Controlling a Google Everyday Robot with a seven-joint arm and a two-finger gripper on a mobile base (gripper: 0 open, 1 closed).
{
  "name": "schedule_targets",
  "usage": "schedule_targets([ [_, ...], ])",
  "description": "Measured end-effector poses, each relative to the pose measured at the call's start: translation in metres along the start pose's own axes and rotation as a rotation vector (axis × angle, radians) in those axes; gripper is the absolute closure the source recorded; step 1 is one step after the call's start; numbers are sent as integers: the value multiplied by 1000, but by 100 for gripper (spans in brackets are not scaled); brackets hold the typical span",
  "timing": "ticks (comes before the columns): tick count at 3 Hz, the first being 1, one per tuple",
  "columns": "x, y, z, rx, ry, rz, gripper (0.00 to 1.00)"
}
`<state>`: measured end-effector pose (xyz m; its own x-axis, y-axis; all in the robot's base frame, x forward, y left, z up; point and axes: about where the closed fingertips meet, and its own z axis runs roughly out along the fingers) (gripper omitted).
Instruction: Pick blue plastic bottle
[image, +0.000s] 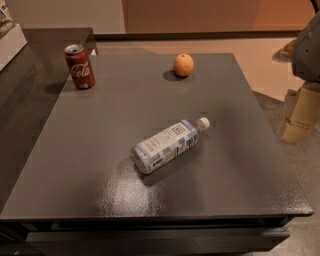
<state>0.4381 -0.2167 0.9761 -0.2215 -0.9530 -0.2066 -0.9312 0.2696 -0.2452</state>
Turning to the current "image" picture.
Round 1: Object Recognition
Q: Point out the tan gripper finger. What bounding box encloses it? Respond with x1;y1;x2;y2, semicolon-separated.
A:
279;81;320;145
273;40;296;61

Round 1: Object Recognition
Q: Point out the blue plastic water bottle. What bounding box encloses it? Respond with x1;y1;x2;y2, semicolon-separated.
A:
131;117;210;175

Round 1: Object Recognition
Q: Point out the orange fruit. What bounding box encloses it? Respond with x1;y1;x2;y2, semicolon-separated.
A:
173;53;194;77

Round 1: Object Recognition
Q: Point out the red cola can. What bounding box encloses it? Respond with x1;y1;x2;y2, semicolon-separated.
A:
65;44;95;89

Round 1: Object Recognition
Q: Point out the white box on counter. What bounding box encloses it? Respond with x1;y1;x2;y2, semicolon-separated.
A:
0;24;27;71

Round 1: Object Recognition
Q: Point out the packaged item on box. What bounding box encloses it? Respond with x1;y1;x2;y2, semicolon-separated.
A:
0;0;14;38

